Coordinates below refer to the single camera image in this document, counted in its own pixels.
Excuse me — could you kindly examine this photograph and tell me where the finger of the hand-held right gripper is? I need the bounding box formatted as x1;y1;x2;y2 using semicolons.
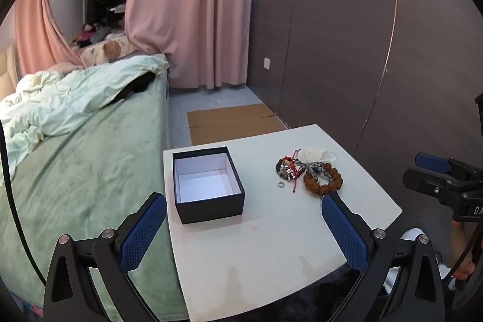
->
414;153;453;175

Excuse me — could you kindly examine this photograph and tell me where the black cable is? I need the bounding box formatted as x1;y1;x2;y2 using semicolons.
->
0;121;48;285

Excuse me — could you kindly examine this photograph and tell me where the green bed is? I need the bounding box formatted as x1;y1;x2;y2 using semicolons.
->
0;53;189;321

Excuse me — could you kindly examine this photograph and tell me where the flat brown cardboard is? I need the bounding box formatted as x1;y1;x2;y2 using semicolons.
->
187;104;288;146

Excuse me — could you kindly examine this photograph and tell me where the person's right hand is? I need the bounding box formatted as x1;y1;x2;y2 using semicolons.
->
452;218;477;281

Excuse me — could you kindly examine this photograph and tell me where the pile of plush toys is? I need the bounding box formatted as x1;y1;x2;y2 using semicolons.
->
70;21;126;50

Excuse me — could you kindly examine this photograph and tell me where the bear print pillow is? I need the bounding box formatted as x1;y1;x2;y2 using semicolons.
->
80;37;138;68

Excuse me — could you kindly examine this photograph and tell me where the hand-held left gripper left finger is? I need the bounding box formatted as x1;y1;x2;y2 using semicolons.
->
42;192;168;322

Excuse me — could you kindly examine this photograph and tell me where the black jewelry box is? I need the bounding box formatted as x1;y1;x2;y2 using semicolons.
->
172;146;246;225

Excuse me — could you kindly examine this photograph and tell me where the black cloth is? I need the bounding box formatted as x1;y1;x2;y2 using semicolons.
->
112;73;156;105

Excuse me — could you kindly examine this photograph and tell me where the white shell flower ornament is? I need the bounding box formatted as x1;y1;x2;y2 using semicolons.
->
297;146;338;165

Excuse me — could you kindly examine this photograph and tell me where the pale green duvet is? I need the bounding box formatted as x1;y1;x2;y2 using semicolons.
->
0;54;169;172

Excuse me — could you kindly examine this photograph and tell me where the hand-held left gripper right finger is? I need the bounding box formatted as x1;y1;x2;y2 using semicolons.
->
321;192;446;322

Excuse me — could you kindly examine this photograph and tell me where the draped pink curtain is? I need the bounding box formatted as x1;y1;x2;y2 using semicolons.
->
14;0;87;75

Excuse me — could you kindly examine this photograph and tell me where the wide pink curtain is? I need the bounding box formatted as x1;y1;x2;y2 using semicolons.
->
124;0;254;90

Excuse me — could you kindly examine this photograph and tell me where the butterfly dark bead bracelet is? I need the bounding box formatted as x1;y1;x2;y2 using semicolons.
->
276;155;307;191

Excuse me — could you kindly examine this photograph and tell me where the brown bead bracelet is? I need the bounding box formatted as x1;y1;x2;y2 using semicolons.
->
303;164;345;195

